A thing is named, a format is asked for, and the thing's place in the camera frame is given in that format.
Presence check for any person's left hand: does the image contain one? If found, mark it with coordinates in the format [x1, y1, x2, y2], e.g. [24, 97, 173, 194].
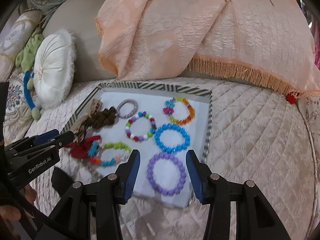
[1, 184, 37, 222]

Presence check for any green blue star bracelet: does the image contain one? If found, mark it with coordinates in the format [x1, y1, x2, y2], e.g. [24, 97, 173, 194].
[87, 140, 132, 168]

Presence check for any purple bead bracelet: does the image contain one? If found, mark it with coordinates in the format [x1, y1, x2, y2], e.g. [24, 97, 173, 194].
[146, 152, 187, 196]

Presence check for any striped shallow tray box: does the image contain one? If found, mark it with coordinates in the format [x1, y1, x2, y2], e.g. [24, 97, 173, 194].
[63, 82, 212, 207]

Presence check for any blue plush headband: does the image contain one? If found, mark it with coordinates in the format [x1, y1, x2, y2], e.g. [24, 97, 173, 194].
[23, 70, 41, 121]

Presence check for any blue bead bracelet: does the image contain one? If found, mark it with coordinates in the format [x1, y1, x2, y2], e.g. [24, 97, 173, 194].
[153, 123, 191, 155]

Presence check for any multicolour round bead bracelet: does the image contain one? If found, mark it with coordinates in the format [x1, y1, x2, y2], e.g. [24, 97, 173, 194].
[125, 111, 158, 143]

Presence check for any green plush toy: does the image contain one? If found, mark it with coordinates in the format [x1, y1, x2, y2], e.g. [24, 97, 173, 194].
[15, 28, 44, 73]

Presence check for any cream bolster pillow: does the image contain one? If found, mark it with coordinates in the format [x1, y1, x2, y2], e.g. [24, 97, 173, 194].
[0, 10, 43, 82]

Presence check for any orange rainbow bead bracelet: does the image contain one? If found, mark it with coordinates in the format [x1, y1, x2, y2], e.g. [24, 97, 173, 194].
[163, 96, 196, 126]

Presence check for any black cloth pouch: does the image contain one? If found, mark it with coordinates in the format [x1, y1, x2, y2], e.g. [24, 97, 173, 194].
[51, 167, 74, 197]

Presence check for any silver glitter hair tie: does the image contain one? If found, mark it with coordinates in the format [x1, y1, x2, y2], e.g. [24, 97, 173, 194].
[115, 98, 139, 119]

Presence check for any peach fringed blanket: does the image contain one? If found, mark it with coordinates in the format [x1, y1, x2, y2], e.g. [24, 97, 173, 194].
[95, 0, 319, 97]

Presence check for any brown scrunchie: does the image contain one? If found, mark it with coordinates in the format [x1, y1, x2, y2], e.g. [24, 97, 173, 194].
[88, 107, 117, 129]

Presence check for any embroidered floral pillow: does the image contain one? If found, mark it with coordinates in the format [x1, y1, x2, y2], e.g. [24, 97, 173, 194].
[3, 73, 34, 145]

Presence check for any small red tassel knot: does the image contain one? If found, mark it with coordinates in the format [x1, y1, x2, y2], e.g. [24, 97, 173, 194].
[285, 92, 299, 105]

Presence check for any leopard print hair bow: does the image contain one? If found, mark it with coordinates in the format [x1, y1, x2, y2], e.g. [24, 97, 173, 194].
[71, 99, 103, 143]

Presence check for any red bow hair clip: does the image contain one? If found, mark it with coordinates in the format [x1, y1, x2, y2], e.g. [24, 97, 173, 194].
[65, 135, 101, 159]

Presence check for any white round satin cushion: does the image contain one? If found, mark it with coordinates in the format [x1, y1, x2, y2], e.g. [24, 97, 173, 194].
[33, 29, 76, 108]

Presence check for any quilted cream bedspread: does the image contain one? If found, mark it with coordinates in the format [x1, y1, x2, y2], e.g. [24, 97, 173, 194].
[24, 77, 320, 240]

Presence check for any floral cream bed skirt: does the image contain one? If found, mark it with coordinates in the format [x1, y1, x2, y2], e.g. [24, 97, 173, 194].
[298, 96, 320, 153]

